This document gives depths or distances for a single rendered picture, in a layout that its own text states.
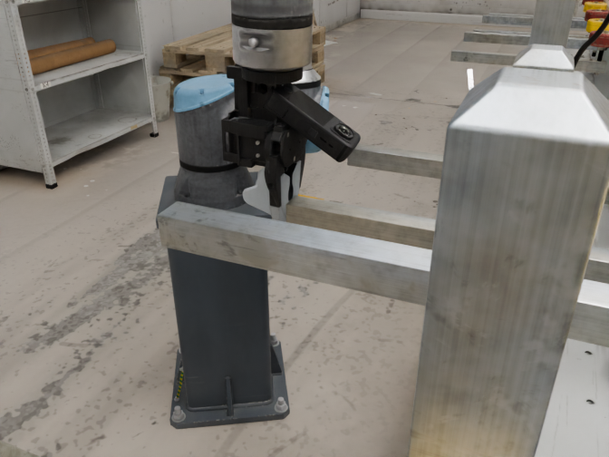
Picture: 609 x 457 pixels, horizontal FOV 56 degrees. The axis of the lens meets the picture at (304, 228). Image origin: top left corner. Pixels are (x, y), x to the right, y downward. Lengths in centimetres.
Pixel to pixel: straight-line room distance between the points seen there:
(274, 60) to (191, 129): 65
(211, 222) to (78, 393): 137
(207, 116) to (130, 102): 257
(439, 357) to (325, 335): 172
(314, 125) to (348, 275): 27
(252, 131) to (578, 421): 54
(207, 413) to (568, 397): 102
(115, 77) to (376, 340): 255
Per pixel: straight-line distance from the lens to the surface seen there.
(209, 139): 126
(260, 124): 68
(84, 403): 176
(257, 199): 73
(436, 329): 16
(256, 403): 162
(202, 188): 129
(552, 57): 39
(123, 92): 381
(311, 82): 124
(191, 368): 153
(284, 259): 44
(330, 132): 65
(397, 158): 92
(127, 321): 202
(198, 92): 124
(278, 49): 64
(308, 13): 65
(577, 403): 85
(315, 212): 70
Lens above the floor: 117
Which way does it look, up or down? 28 degrees down
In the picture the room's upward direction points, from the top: straight up
